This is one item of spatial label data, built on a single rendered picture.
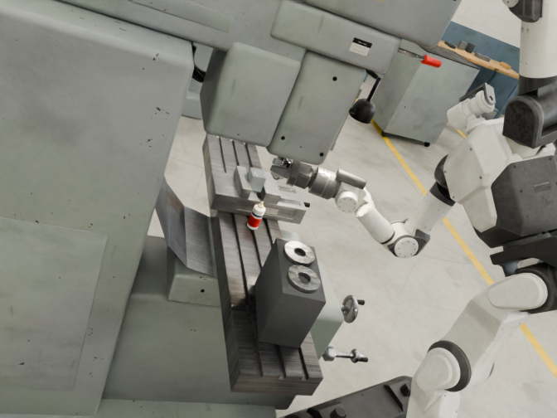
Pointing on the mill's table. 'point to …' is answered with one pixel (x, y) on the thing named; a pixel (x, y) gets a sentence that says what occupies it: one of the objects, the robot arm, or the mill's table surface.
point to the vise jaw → (270, 190)
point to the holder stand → (288, 294)
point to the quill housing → (316, 108)
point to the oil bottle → (256, 216)
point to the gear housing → (334, 36)
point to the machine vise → (238, 193)
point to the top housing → (398, 17)
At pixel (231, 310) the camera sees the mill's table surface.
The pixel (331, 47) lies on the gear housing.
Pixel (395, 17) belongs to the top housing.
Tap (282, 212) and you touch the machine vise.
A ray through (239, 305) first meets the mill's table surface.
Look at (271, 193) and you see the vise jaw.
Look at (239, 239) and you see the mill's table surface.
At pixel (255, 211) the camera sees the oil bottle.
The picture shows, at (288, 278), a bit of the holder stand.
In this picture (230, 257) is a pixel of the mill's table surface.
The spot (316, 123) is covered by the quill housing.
